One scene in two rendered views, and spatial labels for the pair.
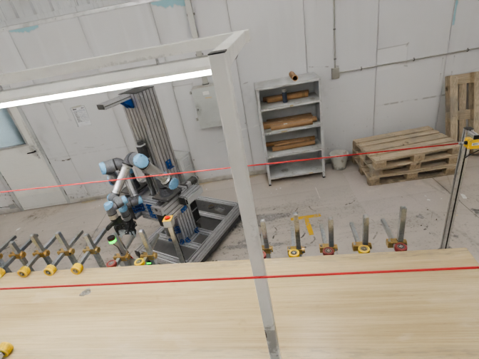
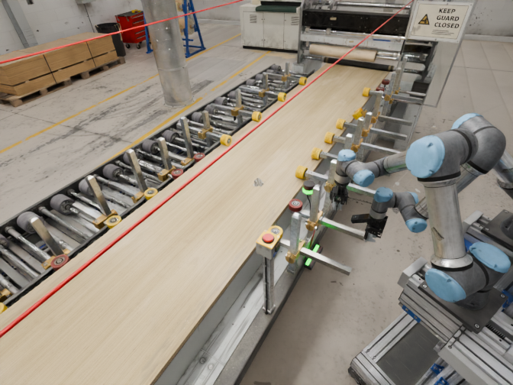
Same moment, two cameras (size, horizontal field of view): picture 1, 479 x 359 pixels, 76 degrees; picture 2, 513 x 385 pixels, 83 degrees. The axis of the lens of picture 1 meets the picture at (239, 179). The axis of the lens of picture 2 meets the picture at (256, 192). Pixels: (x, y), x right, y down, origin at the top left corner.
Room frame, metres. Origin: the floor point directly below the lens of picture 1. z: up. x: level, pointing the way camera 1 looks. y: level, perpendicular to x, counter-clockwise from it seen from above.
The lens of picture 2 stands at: (2.26, -0.07, 2.07)
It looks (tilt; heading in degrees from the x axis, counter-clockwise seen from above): 40 degrees down; 112
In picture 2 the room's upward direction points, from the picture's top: 2 degrees counter-clockwise
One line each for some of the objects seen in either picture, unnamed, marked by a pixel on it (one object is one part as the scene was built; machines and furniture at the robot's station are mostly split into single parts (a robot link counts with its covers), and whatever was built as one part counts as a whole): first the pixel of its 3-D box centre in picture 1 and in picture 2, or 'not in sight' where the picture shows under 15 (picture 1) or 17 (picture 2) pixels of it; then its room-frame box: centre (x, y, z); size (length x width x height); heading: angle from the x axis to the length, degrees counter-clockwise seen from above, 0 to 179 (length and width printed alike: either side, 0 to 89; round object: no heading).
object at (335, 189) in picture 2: (117, 223); (340, 190); (2.24, 1.10, 1.13); 0.09 x 0.08 x 0.12; 99
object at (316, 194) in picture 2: (123, 254); (313, 219); (2.12, 1.11, 0.87); 0.04 x 0.04 x 0.48; 79
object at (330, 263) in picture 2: (150, 251); (308, 253); (2.15, 0.89, 0.84); 0.44 x 0.03 x 0.04; 169
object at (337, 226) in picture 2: (123, 252); (326, 222); (2.19, 1.14, 0.84); 0.43 x 0.03 x 0.04; 169
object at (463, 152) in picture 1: (455, 200); not in sight; (1.60, -1.39, 1.20); 0.15 x 0.12 x 1.00; 79
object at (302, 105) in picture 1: (290, 131); not in sight; (4.41, -0.91, 0.78); 0.90 x 0.45 x 1.55; 85
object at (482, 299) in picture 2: (165, 189); (469, 283); (2.75, 0.75, 1.09); 0.15 x 0.15 x 0.10
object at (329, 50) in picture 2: not in sight; (359, 54); (2.08, 3.78, 1.05); 1.43 x 0.12 x 0.12; 169
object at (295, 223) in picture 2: (150, 251); (294, 248); (2.07, 0.87, 0.89); 0.04 x 0.04 x 0.48; 79
